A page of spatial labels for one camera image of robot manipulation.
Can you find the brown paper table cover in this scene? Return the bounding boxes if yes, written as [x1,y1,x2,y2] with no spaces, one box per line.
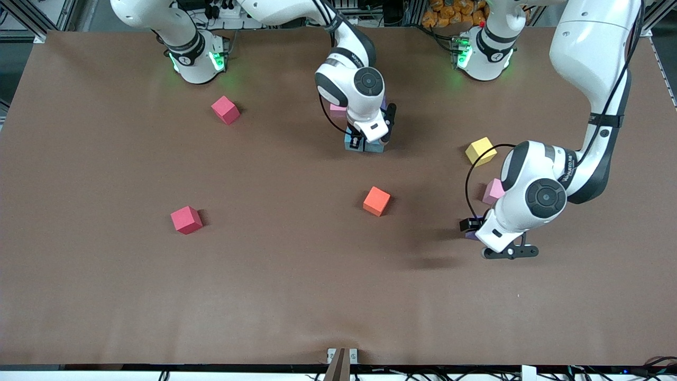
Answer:
[0,26,677,366]

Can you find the metal mounting bracket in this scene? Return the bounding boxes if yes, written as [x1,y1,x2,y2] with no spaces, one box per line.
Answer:
[327,348,359,365]

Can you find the aluminium frame profile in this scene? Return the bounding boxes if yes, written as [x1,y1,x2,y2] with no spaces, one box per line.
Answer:
[637,0,677,38]
[0,0,80,44]

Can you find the orange foam cube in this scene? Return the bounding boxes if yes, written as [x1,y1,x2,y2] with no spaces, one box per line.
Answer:
[363,186,391,217]

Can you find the grey camera pole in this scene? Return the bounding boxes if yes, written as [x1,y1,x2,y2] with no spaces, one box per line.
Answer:
[324,348,347,381]

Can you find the yellow foam cube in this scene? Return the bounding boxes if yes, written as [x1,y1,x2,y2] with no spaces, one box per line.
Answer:
[465,137,498,168]

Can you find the red foam cube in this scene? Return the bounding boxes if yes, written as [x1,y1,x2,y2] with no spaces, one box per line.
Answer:
[211,95,241,126]
[170,205,204,235]

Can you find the bag of orange objects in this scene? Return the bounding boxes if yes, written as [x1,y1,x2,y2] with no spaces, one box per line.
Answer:
[422,0,490,28]

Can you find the white power strip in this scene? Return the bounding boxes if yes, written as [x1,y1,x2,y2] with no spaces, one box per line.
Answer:
[204,0,249,30]

